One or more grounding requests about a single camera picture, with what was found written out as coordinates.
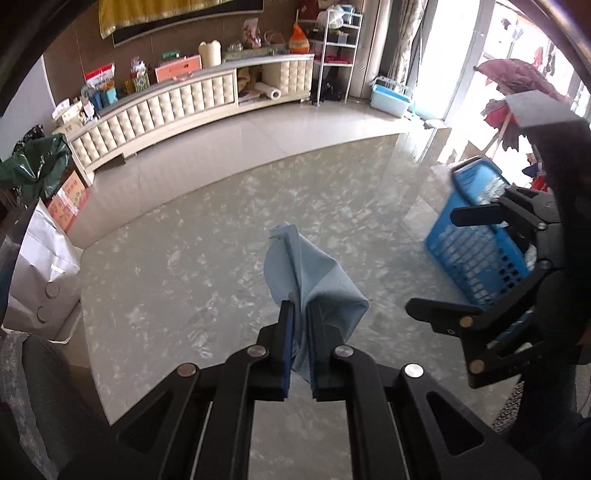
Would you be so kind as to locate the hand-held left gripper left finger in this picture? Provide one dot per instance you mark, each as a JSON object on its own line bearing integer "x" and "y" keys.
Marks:
{"x": 286, "y": 350}

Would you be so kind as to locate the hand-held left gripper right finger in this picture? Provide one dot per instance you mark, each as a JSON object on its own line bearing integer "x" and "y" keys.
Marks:
{"x": 316, "y": 355}

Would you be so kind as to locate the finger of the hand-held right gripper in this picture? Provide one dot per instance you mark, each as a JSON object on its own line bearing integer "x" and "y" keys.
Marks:
{"x": 438, "y": 311}
{"x": 480, "y": 214}

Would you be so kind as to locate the blue plastic laundry basket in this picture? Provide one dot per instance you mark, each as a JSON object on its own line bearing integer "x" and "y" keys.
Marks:
{"x": 471, "y": 258}

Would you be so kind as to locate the light blue cloth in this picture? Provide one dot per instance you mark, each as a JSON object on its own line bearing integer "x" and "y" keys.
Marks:
{"x": 307, "y": 272}

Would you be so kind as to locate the grey patterned rug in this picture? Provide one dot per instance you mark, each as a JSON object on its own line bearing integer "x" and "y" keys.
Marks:
{"x": 508, "y": 408}

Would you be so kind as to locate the wooden clothes drying rack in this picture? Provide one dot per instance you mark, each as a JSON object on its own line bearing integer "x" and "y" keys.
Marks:
{"x": 508, "y": 78}

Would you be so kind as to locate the blue plastic storage box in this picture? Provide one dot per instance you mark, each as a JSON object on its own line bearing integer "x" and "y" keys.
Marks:
{"x": 390, "y": 99}

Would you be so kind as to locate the patterned curtain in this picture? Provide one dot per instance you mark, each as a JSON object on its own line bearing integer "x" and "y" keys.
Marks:
{"x": 406, "y": 37}

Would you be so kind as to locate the black bag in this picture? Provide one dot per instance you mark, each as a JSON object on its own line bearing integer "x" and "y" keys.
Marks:
{"x": 327, "y": 91}

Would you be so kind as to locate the white metal shelf rack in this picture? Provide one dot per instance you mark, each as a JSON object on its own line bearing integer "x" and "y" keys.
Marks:
{"x": 330, "y": 55}

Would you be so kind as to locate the paper towel roll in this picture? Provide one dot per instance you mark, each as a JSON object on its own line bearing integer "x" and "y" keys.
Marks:
{"x": 271, "y": 92}

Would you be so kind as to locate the grey chair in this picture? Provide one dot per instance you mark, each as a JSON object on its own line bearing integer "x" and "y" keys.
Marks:
{"x": 41, "y": 406}

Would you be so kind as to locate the orange bag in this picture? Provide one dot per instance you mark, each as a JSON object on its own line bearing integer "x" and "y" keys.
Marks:
{"x": 298, "y": 39}

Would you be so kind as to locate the white paper bag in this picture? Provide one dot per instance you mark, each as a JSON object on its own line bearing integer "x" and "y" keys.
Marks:
{"x": 41, "y": 272}

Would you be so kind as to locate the orange cardboard box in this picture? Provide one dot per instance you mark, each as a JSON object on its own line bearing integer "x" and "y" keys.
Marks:
{"x": 69, "y": 201}

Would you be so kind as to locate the white tufted long cabinet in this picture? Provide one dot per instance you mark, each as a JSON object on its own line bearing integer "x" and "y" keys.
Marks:
{"x": 184, "y": 101}

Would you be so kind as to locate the snack bag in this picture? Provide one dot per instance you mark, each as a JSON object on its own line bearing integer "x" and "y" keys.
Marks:
{"x": 252, "y": 33}

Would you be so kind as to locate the pink box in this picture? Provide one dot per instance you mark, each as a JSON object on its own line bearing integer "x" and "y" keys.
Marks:
{"x": 178, "y": 69}

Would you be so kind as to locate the cream plastic jug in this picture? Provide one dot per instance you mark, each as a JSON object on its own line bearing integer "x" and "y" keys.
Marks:
{"x": 210, "y": 54}

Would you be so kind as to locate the dark green plastic bag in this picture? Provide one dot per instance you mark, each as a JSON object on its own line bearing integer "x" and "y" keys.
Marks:
{"x": 32, "y": 166}

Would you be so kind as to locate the red and white box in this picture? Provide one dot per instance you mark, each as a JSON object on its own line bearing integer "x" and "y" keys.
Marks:
{"x": 99, "y": 78}

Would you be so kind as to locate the yellow wall banner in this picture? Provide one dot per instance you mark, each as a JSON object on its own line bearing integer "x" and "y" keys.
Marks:
{"x": 152, "y": 11}

